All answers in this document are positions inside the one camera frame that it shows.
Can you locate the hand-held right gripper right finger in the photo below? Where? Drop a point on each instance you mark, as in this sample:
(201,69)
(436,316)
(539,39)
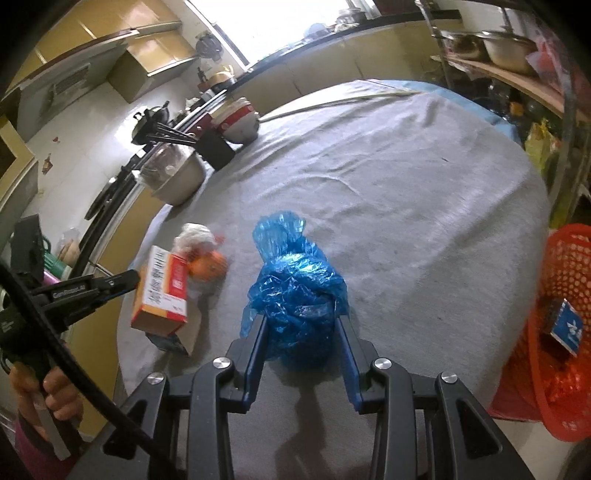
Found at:
(347,355)

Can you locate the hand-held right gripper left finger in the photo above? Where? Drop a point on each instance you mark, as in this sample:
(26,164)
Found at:
(256,355)

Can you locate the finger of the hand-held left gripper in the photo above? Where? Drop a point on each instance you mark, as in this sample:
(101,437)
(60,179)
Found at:
(115,284)

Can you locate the orange cardboard box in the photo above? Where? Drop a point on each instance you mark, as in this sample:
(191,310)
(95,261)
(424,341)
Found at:
(159,290)

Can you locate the blue plastic bag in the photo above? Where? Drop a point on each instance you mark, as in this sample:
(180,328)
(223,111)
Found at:
(295,286)

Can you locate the red plastic basket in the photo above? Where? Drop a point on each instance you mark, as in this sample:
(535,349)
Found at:
(521,369)

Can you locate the person's left forearm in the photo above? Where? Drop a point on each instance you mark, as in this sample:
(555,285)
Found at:
(32,447)

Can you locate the person's left hand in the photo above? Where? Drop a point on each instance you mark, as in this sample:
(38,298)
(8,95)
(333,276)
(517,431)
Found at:
(60,387)

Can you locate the white crumpled plastic bag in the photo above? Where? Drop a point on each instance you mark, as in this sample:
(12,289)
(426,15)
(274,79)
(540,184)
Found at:
(194,235)

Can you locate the orange crumpled wrapper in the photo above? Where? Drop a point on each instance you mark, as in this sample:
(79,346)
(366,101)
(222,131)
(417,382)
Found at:
(207,266)

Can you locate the steel pot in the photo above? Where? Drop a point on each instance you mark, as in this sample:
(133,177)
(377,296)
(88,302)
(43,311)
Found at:
(184,180)

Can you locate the grey tablecloth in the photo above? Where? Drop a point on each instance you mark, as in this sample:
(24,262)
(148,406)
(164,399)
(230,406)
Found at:
(392,207)

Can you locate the black box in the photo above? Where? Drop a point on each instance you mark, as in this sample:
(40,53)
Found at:
(217,147)

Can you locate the black wok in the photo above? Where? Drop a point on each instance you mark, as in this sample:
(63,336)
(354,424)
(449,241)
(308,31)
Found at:
(152,117)

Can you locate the blue small box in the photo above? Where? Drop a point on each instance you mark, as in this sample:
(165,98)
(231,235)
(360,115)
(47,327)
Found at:
(565,325)

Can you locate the hanging dark pot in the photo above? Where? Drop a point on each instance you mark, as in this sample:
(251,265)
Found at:
(207,46)

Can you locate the yellow snack packets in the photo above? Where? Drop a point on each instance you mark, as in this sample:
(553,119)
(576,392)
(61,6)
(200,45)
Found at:
(538,147)

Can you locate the light blue cloth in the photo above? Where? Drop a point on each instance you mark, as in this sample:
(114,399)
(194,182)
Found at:
(461,97)

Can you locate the kitchen counter with yellow cabinets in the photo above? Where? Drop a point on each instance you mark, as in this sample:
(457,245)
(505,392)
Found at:
(323,64)

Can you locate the window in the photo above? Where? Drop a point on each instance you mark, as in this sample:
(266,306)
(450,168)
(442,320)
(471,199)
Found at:
(286,23)

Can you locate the metal shelf rack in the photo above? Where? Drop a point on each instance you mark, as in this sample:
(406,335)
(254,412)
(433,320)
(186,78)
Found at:
(570,115)

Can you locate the steel basin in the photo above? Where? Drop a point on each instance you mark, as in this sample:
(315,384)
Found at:
(508,53)

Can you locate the yellow wall cabinets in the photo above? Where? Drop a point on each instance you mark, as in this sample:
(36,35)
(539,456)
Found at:
(138,55)

